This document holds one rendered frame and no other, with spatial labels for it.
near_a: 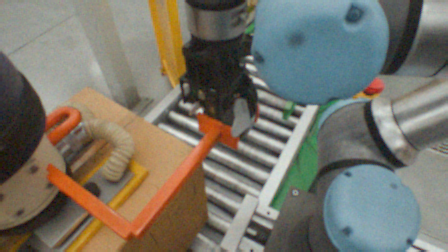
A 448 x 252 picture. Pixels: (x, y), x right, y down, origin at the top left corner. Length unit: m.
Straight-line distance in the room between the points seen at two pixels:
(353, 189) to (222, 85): 0.22
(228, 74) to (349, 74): 0.25
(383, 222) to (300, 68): 0.28
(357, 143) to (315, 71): 0.30
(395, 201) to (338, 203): 0.07
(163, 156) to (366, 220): 0.43
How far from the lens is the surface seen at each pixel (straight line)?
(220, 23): 0.33
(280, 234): 0.59
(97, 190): 0.59
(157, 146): 0.66
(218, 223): 1.11
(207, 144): 0.47
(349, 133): 0.47
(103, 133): 0.61
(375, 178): 0.42
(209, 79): 0.39
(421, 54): 0.19
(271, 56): 0.16
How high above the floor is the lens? 1.59
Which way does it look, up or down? 50 degrees down
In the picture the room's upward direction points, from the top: straight up
